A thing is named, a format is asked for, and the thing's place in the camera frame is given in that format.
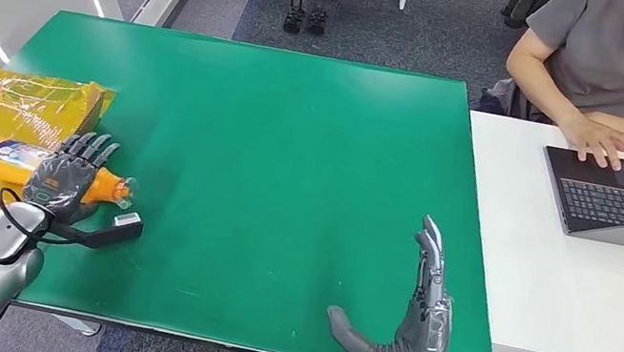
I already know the white desk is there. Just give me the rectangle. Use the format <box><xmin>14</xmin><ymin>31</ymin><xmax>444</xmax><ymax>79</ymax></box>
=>
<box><xmin>426</xmin><ymin>109</ymin><xmax>624</xmax><ymax>352</ymax></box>

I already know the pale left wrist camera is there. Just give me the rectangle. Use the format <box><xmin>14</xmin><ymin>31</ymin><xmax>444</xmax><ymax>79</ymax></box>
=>
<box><xmin>47</xmin><ymin>197</ymin><xmax>146</xmax><ymax>259</ymax></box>

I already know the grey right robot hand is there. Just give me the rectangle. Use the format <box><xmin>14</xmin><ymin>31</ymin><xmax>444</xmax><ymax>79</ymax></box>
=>
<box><xmin>319</xmin><ymin>199</ymin><xmax>472</xmax><ymax>352</ymax></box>

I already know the person's right hand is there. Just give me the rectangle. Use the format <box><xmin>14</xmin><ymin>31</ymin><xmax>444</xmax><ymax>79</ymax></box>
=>
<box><xmin>552</xmin><ymin>111</ymin><xmax>624</xmax><ymax>174</ymax></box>

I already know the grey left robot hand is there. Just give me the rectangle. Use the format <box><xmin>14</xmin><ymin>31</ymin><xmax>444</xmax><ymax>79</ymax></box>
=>
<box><xmin>18</xmin><ymin>120</ymin><xmax>124</xmax><ymax>230</ymax></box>

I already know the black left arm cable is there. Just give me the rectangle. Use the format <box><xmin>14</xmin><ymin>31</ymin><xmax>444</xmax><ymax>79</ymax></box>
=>
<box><xmin>0</xmin><ymin>185</ymin><xmax>91</xmax><ymax>280</ymax></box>

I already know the orange plastic bottle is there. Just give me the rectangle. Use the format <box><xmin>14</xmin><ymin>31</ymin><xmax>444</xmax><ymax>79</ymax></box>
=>
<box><xmin>0</xmin><ymin>135</ymin><xmax>144</xmax><ymax>214</ymax></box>

